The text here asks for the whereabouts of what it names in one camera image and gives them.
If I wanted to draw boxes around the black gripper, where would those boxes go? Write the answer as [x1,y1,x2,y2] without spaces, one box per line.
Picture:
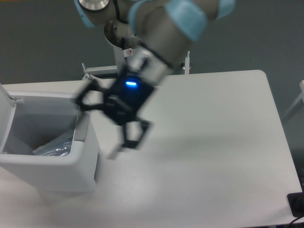
[74,64,156,160]

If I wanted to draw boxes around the crushed clear plastic bottle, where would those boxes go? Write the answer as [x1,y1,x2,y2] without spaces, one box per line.
[32,130,74,157]

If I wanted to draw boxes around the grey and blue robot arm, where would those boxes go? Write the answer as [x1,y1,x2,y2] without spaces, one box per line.
[75,0,236,159]

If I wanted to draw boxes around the white open trash can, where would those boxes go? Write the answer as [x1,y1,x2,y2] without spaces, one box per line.
[0,87,99,192]

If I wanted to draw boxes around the white furniture leg at right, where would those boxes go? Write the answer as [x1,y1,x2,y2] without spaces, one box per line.
[282,80,304,123]

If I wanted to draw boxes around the black device at table edge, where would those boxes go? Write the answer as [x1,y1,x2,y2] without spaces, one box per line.
[287,192,304,217]

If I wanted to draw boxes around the white metal base frame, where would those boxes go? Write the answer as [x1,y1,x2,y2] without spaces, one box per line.
[81,50,191,80]

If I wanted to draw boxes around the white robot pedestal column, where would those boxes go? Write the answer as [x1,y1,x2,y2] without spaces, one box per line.
[104,19,143,78]

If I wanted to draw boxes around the black pedestal cable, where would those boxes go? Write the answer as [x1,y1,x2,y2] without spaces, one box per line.
[121,37,130,66]

